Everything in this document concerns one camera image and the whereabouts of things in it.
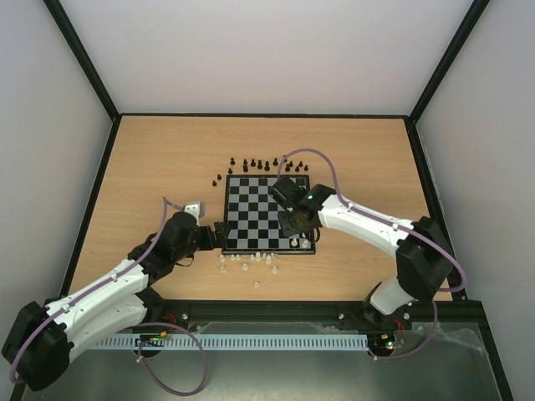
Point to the white slotted cable duct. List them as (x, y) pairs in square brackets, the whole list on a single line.
[(238, 342)]

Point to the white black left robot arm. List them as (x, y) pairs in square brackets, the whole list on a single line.
[(45, 340)]

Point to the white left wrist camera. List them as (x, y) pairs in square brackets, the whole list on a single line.
[(196, 209)]

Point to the black frame post left rear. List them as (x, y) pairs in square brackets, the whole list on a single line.
[(76, 46)]

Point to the black frame post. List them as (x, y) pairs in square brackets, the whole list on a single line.
[(76, 46), (454, 47)]

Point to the black white chessboard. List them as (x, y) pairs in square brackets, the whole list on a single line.
[(252, 218)]

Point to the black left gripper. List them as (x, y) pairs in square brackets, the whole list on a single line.
[(221, 238)]

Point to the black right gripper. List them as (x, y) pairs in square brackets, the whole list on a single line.
[(295, 221)]

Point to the black chess piece row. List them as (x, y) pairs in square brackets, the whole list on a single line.
[(249, 165)]

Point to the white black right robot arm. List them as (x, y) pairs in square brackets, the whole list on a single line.
[(419, 248)]

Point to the black front frame rail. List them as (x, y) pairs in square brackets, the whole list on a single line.
[(344, 315)]

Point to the black frame post right rear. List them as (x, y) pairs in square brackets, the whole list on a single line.
[(454, 47)]

